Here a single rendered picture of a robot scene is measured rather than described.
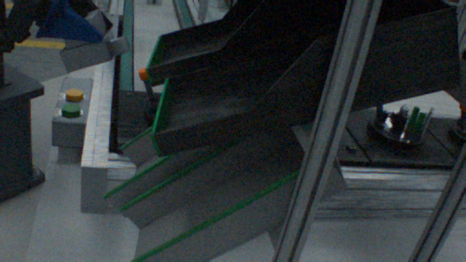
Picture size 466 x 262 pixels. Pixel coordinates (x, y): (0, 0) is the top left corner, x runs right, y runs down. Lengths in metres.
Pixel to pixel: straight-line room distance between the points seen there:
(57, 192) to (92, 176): 0.12
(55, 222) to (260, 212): 0.48
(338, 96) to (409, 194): 0.67
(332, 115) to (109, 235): 0.54
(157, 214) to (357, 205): 0.48
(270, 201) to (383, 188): 0.56
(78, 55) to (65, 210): 0.36
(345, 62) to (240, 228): 0.20
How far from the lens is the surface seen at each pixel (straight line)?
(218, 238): 0.50
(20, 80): 0.89
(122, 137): 0.90
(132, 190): 0.65
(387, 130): 1.12
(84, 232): 0.85
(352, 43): 0.37
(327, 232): 0.95
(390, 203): 1.03
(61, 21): 0.60
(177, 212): 0.63
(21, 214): 0.89
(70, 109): 0.98
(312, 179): 0.42
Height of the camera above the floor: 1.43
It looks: 28 degrees down
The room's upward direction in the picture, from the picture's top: 12 degrees clockwise
